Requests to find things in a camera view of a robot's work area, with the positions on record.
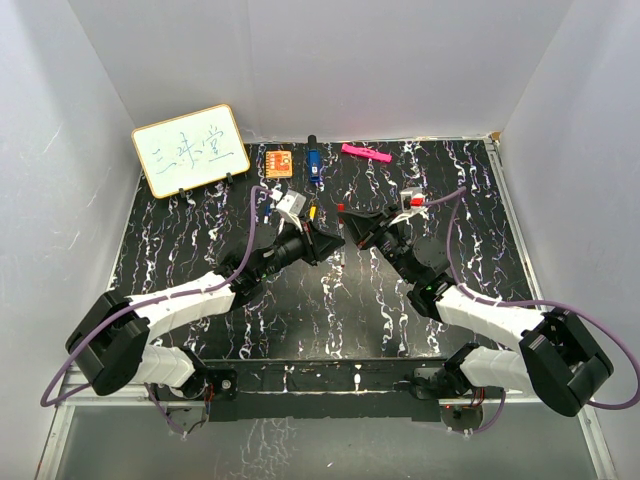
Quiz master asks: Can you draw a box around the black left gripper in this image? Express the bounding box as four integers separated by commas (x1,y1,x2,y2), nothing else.
257,215,344,281

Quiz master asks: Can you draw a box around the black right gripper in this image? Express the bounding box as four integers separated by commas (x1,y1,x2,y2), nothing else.
339,206,417,285

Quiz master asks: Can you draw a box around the blue marker pen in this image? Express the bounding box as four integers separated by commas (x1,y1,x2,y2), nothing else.
262,203,273,225

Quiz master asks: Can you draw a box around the red marker pen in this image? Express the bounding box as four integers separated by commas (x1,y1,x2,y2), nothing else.
338,218,346,269

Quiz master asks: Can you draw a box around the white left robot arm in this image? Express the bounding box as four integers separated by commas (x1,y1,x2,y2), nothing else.
65,221,345,399

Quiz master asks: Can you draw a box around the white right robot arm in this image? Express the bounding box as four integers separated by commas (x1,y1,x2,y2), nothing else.
338,206,614,417

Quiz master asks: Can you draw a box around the pink plastic clip bar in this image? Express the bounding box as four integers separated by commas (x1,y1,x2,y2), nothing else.
341,143,392,164

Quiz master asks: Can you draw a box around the blue stapler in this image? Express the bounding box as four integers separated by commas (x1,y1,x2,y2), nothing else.
307,135,322,184

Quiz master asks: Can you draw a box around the small orange notebook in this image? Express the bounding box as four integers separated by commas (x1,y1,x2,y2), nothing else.
265,150,293,179

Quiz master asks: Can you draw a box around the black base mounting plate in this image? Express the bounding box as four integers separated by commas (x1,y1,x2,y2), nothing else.
199,358,494,424

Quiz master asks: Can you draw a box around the small yellow-framed whiteboard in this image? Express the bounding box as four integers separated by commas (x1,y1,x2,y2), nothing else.
131,104,251,199

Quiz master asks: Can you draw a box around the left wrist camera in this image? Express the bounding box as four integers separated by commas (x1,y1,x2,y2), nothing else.
276,190,306,229

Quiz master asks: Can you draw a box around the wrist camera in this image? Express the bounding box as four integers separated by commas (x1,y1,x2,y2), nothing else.
391,187,427,225
276,190,306,229

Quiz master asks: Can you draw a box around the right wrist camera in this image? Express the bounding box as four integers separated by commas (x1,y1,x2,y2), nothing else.
391,187,427,225

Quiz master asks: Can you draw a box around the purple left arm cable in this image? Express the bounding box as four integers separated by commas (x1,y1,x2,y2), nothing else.
39,185,286,441

